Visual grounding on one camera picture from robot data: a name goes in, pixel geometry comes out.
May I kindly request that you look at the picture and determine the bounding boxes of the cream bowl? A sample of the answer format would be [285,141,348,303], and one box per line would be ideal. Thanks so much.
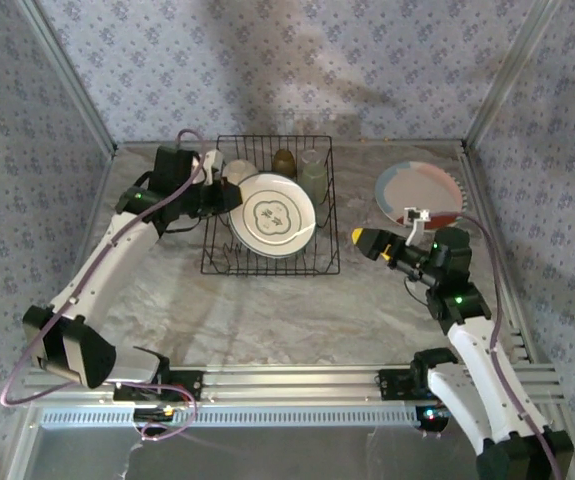
[221,158,261,185]

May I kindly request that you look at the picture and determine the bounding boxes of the white plate with flower print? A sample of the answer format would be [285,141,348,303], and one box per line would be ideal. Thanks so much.
[228,172,317,260]

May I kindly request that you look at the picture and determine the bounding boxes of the amber glass cup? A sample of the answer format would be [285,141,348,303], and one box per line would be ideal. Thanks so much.
[272,148,298,180]

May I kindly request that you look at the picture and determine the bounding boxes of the pastel colour-block plate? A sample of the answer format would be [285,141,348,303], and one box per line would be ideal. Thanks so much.
[374,160,465,232]

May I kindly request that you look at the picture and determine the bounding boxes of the black wire dish rack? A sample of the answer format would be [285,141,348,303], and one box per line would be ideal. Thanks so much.
[200,134,342,277]

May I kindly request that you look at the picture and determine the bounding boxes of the green striped plate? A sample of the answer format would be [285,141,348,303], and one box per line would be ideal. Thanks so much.
[452,169,470,217]

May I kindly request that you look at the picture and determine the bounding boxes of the green translucent cup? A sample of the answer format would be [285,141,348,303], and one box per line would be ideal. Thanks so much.
[300,148,329,206]

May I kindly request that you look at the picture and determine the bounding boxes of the shiny metal sheet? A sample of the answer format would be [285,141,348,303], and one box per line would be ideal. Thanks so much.
[6,424,483,480]

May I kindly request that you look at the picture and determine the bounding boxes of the right gripper thin black cable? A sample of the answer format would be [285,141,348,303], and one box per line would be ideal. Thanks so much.
[402,276,433,306]

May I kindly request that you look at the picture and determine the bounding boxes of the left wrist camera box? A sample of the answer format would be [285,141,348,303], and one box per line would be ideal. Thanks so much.
[200,149,226,187]

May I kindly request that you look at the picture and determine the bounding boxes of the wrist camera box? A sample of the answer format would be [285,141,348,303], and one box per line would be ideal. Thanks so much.
[402,205,432,247]
[200,149,226,187]

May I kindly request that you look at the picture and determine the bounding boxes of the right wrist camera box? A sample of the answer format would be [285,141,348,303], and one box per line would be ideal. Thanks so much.
[402,205,432,247]

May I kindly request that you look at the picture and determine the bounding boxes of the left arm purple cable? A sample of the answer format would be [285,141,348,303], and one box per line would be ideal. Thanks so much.
[0,128,206,442]

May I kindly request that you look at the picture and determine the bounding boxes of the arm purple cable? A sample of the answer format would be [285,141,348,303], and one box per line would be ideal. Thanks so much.
[419,212,566,480]
[0,128,206,442]

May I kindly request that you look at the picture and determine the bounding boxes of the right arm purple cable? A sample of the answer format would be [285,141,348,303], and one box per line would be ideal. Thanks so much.
[419,212,566,480]

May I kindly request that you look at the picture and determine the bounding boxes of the aluminium frame post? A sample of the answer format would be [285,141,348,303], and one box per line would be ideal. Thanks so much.
[463,0,567,151]
[19,0,119,155]

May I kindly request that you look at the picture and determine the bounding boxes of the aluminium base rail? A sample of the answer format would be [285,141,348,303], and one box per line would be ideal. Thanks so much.
[21,364,567,405]

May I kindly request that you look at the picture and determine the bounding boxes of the grey slotted cable duct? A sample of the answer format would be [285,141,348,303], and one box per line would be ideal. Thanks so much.
[40,405,424,429]

